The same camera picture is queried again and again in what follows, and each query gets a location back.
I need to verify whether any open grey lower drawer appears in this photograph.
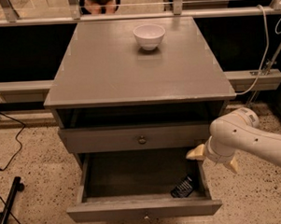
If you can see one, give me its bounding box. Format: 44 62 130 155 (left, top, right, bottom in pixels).
67 148 222 222

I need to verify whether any black stand leg with wheel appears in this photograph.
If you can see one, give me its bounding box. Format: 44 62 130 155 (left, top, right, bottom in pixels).
0 176 24 224

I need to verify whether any round brass drawer knob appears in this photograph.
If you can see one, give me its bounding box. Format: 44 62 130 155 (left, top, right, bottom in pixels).
138 136 147 145

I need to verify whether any white ceramic bowl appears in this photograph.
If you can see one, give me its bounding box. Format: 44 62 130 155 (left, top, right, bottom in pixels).
133 23 165 51

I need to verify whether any black floor cable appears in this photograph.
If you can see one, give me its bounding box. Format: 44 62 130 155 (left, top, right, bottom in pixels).
0 108 29 173

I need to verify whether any metal bracket strut right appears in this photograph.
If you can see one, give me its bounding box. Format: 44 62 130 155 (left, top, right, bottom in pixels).
245 42 281 108

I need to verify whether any closed grey upper drawer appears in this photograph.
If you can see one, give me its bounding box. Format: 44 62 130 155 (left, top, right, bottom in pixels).
58 122 210 153

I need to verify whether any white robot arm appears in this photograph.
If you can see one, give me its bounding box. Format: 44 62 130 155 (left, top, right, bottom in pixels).
187 107 281 174

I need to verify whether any grey wooden drawer cabinet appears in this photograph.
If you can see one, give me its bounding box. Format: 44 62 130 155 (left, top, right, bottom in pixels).
39 14 240 172

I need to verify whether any seated person in background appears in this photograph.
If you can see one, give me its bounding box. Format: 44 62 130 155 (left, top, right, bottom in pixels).
78 0 120 15

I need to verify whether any grey metal railing frame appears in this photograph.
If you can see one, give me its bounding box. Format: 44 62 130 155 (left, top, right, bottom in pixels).
0 0 281 91

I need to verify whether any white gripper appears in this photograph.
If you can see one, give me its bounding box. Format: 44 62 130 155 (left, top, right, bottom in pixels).
186 136 238 175

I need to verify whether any dark blueberry rxbar wrapper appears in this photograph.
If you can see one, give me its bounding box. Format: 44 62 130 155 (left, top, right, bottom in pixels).
170 175 197 198

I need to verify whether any white cable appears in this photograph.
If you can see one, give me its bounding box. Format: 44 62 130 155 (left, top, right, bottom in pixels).
232 3 281 97

